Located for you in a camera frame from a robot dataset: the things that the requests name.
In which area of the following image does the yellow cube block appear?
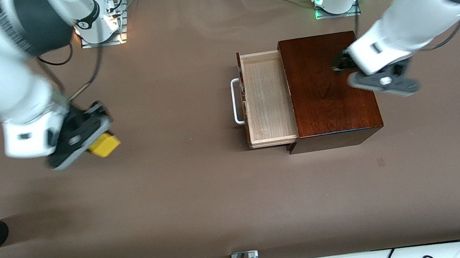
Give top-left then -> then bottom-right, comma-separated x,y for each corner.
86,131 -> 122,160

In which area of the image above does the wooden drawer with white handle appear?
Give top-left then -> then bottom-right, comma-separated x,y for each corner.
226,45 -> 301,152

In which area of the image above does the dark brown wooden cabinet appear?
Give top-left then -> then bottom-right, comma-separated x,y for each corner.
274,28 -> 386,155

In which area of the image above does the brown paper table cover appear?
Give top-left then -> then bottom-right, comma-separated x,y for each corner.
0,0 -> 460,258

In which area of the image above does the black cable with metal tip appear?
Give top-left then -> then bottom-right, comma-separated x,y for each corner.
62,46 -> 111,102

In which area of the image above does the black looping arm cable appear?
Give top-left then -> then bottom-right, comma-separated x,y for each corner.
36,50 -> 76,70

